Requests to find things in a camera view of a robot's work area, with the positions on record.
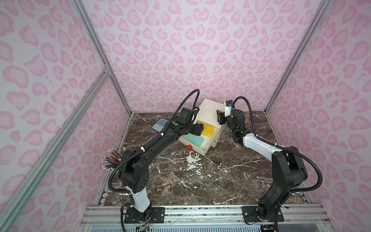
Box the teal sponge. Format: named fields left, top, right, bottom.
left=183, top=133, right=204, bottom=147

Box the yellow sponge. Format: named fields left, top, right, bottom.
left=202, top=123, right=215, bottom=138

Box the cream drawer cabinet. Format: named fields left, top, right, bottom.
left=198, top=99, right=225, bottom=118

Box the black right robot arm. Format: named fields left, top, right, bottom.
left=216, top=109, right=323, bottom=221

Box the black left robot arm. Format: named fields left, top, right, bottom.
left=108, top=107, right=204, bottom=214

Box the light blue calculator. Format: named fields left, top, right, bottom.
left=152, top=119, right=168, bottom=132

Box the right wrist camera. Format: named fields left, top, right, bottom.
left=224, top=100, right=233, bottom=117

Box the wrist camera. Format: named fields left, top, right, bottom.
left=191, top=107, right=200, bottom=123
left=224, top=100, right=233, bottom=117

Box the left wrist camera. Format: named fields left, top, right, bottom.
left=191, top=107, right=200, bottom=123

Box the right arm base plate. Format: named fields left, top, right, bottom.
left=241, top=206, right=284, bottom=224

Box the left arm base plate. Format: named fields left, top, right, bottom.
left=124, top=206, right=165, bottom=224

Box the aluminium mounting rail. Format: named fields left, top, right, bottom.
left=80, top=204, right=331, bottom=227

